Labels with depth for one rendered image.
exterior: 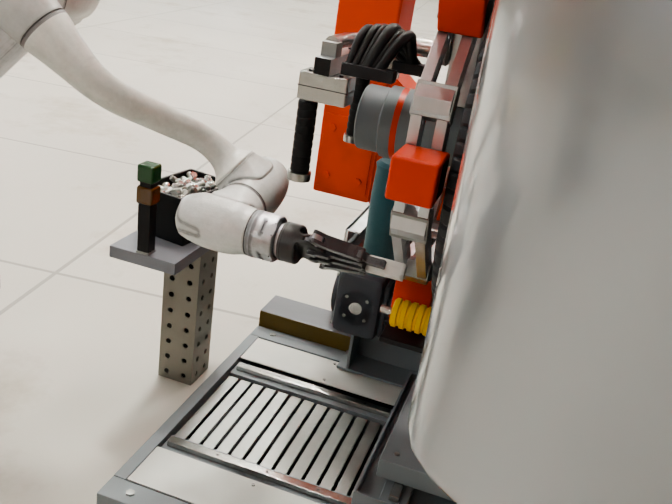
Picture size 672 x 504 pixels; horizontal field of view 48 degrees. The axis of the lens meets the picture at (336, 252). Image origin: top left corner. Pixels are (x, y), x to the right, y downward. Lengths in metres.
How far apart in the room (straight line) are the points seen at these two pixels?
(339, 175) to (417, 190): 0.90
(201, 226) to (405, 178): 0.44
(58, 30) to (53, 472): 0.95
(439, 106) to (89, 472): 1.13
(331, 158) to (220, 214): 0.68
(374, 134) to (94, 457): 0.98
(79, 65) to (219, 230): 0.38
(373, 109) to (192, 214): 0.39
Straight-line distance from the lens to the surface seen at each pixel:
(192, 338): 2.01
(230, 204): 1.40
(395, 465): 1.56
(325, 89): 1.31
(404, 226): 1.24
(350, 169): 1.99
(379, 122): 1.42
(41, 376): 2.14
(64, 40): 1.44
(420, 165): 1.12
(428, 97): 1.19
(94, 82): 1.43
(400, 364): 2.12
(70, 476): 1.81
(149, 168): 1.66
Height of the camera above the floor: 1.18
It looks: 23 degrees down
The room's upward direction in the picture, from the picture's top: 9 degrees clockwise
